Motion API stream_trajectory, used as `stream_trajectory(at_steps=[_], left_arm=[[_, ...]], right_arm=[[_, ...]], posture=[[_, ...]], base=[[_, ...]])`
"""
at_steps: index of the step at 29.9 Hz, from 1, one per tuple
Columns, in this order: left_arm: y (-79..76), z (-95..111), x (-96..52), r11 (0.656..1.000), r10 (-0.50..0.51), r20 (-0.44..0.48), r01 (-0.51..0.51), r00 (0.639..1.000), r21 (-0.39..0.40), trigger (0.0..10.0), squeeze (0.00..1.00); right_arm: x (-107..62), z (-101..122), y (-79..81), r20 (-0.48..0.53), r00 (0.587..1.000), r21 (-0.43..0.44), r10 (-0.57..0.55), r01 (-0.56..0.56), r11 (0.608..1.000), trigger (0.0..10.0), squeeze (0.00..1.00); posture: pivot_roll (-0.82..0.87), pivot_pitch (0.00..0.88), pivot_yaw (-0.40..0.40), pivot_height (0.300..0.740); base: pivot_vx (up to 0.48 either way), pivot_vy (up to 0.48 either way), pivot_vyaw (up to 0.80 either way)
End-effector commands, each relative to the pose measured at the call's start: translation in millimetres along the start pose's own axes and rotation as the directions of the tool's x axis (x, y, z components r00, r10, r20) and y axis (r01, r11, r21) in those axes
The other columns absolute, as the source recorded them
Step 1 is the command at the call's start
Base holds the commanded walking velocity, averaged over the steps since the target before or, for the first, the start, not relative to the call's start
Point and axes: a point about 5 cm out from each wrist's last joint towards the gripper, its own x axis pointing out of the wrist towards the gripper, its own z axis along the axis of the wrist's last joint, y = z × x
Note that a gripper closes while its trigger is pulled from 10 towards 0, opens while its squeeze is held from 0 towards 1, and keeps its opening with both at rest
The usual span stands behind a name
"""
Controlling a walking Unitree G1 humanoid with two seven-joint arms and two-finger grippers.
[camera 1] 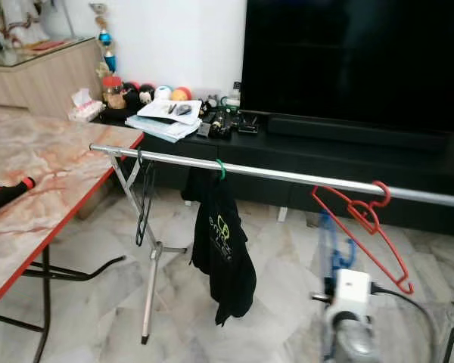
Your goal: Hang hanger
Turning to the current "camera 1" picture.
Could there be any stack of white papers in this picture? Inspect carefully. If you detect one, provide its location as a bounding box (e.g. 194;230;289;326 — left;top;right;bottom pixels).
125;98;205;143

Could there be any orange ball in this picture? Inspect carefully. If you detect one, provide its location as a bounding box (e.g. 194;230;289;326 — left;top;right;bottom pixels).
170;85;192;103

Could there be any thin black wire hanger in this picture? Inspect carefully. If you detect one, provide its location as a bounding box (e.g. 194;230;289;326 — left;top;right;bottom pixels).
135;150;157;247

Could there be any marble-top folding table red edge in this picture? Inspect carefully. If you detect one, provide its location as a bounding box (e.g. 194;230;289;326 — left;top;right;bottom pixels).
0;106;145;363

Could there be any large black television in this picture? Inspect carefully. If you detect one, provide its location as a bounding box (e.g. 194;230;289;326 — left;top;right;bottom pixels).
241;0;454;135

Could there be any green plastic hanger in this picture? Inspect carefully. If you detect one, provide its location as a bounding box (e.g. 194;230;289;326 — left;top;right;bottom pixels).
214;157;228;181

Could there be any white ball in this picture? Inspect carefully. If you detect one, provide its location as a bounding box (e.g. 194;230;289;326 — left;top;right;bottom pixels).
153;85;173;102

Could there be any red plastic hanger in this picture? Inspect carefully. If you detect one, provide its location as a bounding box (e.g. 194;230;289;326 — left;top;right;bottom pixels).
310;180;415;296

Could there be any small clear bottle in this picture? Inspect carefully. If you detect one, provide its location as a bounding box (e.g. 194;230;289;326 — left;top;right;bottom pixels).
227;81;241;107

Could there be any dark plush toy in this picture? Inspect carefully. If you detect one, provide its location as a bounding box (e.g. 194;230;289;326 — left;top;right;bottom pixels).
123;79;156;107

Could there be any long black TV console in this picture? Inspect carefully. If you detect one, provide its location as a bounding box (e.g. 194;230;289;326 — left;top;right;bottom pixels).
91;106;454;239

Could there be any black shirt with small logo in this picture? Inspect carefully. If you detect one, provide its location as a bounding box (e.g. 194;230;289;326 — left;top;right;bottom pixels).
182;168;258;327

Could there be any silver clothes rack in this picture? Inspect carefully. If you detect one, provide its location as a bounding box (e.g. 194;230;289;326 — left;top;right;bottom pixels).
89;142;454;363

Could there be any blue plastic hanger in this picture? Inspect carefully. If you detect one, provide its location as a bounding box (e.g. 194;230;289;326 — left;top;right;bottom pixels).
318;212;358;284

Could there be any light wooden cabinet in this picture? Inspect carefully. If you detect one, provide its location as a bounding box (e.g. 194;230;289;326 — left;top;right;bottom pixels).
0;36;105;118

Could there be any black jacket with red cuffs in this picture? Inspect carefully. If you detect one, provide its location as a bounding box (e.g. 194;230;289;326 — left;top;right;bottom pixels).
0;176;36;222

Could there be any trophy with blue ball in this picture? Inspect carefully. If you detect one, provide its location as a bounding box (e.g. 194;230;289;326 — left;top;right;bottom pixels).
89;2;120;76

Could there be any jar with red lid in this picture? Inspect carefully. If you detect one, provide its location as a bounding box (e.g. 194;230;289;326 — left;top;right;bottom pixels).
101;74;126;110

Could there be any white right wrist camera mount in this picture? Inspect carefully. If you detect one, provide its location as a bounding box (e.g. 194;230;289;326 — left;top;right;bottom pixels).
334;268;373;318

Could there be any white tissue pack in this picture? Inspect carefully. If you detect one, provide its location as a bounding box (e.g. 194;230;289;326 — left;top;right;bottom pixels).
68;87;105;123

